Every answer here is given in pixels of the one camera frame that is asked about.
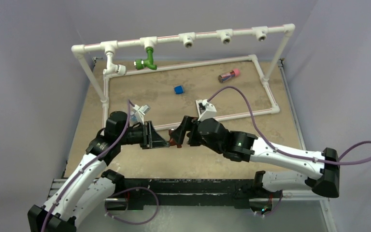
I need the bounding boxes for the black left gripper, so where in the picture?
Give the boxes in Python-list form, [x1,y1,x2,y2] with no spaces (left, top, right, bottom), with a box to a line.
[118,120,169,149]

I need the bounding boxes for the brown water faucet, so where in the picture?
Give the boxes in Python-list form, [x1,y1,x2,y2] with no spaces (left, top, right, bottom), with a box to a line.
[168,128,182,148]

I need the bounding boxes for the white PVC pipe frame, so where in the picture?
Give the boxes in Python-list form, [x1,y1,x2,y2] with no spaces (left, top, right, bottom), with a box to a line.
[71,24,296,126]

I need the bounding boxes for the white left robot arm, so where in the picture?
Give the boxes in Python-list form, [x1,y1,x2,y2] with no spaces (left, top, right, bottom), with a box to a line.
[28,111,170,232]

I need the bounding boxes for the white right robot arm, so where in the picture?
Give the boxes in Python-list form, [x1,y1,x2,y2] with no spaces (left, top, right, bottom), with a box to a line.
[169,116,340,198]

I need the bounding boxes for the white water faucet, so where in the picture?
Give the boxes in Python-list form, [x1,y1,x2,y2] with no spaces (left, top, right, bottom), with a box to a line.
[103,52,127,76]

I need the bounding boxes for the green water faucet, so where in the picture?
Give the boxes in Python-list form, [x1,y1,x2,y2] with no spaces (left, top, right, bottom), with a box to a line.
[134,47,157,70]

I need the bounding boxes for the white stapler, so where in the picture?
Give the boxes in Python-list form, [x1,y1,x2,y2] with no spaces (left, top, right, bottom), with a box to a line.
[195,100,205,116]

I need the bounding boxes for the blue cube block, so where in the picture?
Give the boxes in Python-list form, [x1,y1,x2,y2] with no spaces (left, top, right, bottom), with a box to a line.
[173,85,185,95]

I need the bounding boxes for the pink capped colourful can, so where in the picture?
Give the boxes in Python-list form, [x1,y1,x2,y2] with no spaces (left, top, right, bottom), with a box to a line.
[218,69,241,83]

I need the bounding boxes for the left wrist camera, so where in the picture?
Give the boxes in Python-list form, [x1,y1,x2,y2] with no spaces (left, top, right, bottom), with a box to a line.
[130,104,151,124]

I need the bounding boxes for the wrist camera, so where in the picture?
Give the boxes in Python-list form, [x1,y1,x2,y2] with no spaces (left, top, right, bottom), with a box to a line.
[130,104,151,124]
[198,99,217,122]

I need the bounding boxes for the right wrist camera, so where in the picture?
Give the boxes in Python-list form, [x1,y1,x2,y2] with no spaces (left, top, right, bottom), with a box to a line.
[198,99,217,122]

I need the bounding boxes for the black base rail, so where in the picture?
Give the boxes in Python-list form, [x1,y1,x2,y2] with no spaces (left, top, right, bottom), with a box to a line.
[49,177,328,212]

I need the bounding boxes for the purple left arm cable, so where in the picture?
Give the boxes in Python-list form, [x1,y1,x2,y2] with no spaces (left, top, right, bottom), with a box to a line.
[40,100,159,232]

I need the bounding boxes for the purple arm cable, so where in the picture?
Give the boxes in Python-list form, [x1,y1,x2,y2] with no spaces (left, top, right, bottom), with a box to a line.
[207,86,371,218]
[40,100,159,232]

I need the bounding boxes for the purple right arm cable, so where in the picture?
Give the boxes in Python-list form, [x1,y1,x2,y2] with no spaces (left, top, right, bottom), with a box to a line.
[207,86,371,218]

